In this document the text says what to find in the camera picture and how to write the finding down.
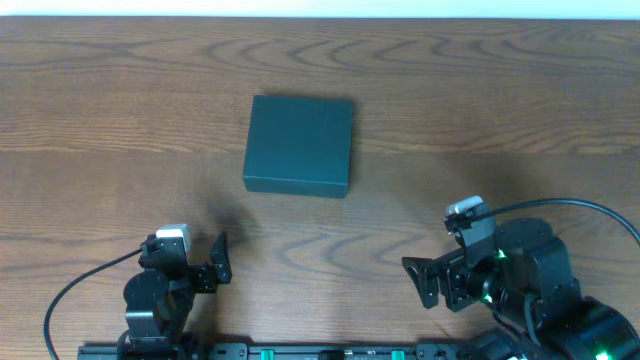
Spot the black gift box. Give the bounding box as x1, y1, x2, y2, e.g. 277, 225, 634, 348
242, 95, 354, 198

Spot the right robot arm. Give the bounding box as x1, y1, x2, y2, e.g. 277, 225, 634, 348
402, 215, 639, 359

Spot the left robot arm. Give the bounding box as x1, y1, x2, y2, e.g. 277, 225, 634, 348
116, 224, 232, 360

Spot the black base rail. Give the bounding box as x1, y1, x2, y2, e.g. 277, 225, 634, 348
76, 343, 474, 360

